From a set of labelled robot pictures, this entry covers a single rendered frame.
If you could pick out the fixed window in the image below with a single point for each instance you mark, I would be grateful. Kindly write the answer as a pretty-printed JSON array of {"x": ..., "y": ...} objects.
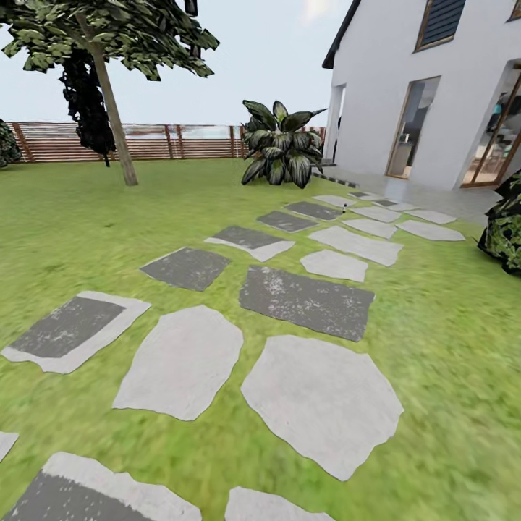
[{"x": 416, "y": 112}]

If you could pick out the tree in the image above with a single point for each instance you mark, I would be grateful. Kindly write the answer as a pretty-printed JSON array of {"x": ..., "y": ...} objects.
[
  {"x": 83, "y": 94},
  {"x": 143, "y": 32}
]

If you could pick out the door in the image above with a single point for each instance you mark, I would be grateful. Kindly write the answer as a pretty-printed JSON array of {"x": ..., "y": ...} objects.
[{"x": 501, "y": 137}]

